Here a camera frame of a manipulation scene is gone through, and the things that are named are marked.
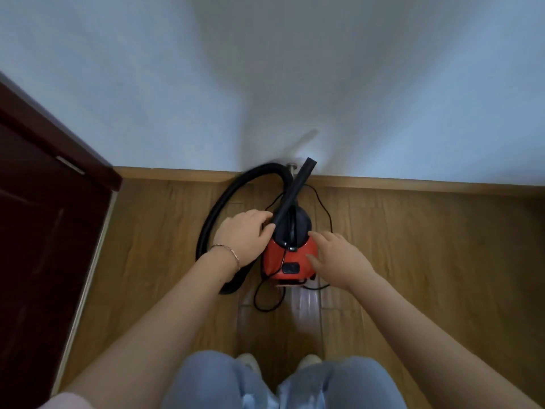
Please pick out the person's right hand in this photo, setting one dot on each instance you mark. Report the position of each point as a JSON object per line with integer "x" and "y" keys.
{"x": 340, "y": 261}

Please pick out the person's right forearm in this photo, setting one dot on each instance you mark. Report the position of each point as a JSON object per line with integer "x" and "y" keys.
{"x": 430, "y": 345}

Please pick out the red and black vacuum cleaner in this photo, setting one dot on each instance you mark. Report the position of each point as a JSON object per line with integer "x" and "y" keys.
{"x": 293, "y": 255}

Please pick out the person's left white shoe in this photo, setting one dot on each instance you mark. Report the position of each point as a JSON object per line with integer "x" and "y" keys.
{"x": 249, "y": 361}

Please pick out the metal door stopper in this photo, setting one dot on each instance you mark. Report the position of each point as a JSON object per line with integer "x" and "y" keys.
{"x": 292, "y": 168}

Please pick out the person's left hand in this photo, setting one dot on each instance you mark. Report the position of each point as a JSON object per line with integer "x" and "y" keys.
{"x": 240, "y": 236}

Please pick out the person's left forearm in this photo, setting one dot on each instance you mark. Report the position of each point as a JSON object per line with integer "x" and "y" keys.
{"x": 161, "y": 327}

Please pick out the light blue jeans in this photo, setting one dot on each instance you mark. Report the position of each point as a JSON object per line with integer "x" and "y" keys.
{"x": 204, "y": 383}

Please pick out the black vacuum nozzle tube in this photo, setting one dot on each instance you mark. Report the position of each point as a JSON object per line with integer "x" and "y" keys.
{"x": 298, "y": 183}

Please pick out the person's white shoe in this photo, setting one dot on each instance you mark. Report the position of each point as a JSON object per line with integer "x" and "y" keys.
{"x": 309, "y": 360}
{"x": 249, "y": 361}

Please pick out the person's right thumb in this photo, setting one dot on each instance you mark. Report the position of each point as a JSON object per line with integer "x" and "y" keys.
{"x": 314, "y": 263}

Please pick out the white door frame strip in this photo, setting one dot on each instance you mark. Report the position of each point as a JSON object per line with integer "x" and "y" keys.
{"x": 87, "y": 285}

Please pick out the pink sleeve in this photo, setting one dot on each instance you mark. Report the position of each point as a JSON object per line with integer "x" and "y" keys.
{"x": 68, "y": 402}

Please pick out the wooden baseboard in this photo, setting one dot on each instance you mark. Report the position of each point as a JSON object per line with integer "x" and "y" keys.
{"x": 383, "y": 183}

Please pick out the metal door latch plate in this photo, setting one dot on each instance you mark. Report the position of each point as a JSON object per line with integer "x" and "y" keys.
{"x": 70, "y": 165}

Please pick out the person's left thumb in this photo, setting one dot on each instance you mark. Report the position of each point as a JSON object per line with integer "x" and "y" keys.
{"x": 266, "y": 237}

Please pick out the person's right white shoe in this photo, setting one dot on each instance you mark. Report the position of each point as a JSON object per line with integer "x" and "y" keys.
{"x": 309, "y": 360}

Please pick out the dark red wooden door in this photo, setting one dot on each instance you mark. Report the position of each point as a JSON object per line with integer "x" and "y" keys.
{"x": 38, "y": 251}

